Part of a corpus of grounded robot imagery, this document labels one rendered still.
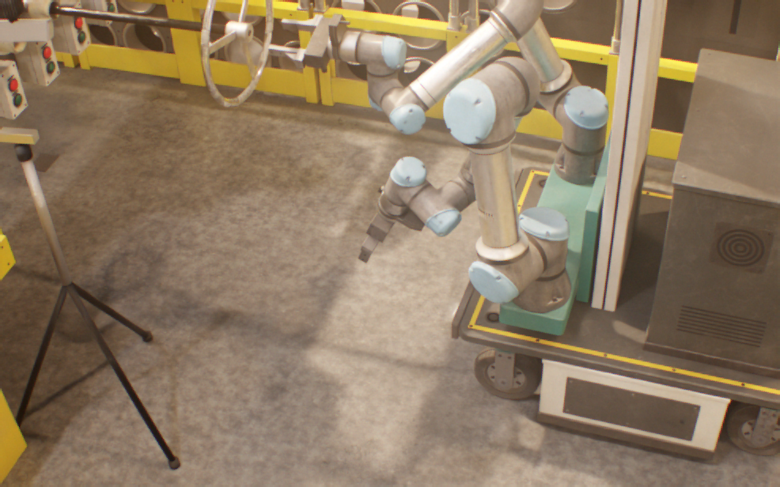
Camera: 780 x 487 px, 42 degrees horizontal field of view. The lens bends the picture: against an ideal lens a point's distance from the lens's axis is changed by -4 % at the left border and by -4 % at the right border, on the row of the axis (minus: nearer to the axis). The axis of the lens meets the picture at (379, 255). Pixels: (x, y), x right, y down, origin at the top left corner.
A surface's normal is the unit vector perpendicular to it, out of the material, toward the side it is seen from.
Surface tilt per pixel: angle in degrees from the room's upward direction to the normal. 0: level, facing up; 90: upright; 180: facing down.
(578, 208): 0
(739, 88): 0
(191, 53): 90
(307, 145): 0
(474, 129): 83
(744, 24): 90
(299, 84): 90
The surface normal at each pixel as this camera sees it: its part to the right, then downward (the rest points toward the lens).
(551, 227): 0.04, -0.80
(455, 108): -0.71, 0.40
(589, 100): 0.00, -0.65
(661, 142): -0.33, 0.65
